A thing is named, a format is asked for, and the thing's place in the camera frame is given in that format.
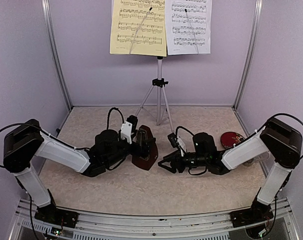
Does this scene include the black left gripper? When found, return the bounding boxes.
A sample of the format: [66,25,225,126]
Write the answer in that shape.
[105,137,156,168]

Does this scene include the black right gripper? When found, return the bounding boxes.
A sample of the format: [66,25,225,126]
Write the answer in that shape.
[158,149,209,174]

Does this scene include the brown wooden metronome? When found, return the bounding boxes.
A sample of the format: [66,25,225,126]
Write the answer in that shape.
[131,125,159,171]

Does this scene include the white perforated music stand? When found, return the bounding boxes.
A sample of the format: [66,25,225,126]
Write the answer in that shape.
[127,0,212,136]

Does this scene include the yellow sheet music page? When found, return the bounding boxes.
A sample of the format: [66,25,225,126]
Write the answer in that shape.
[109,0,167,57]

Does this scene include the white sheet music page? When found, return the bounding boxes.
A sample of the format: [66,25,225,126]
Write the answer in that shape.
[164,0,213,56]

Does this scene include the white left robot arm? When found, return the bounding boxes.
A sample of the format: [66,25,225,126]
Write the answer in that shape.
[0,115,158,223]

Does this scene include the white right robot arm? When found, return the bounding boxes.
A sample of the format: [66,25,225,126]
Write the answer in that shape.
[158,114,303,222]

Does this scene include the red floral coaster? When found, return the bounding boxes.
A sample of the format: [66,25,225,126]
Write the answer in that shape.
[220,131,245,150]

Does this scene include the floral ceramic mug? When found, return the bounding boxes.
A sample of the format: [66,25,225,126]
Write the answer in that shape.
[243,152,270,167]

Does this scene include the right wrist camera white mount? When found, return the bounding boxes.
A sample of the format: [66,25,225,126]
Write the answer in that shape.
[167,132,187,157]

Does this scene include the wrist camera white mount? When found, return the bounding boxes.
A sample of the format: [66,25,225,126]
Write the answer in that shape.
[167,132,187,157]
[119,115,138,145]

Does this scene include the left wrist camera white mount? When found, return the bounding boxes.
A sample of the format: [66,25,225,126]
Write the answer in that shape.
[119,115,138,145]

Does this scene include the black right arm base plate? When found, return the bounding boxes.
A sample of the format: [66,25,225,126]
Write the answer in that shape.
[230,208,274,228]

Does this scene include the aluminium front rail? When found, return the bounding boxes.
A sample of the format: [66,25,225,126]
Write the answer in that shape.
[7,198,300,240]

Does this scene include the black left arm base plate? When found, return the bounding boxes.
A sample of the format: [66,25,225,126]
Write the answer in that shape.
[34,208,79,229]

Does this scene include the left aluminium corner post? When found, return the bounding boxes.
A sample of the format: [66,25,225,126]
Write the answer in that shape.
[41,0,74,113]

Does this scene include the aluminium corner post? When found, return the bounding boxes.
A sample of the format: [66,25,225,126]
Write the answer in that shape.
[41,0,74,113]
[232,0,264,108]

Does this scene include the right aluminium corner post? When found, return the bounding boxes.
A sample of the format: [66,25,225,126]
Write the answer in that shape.
[232,0,264,108]

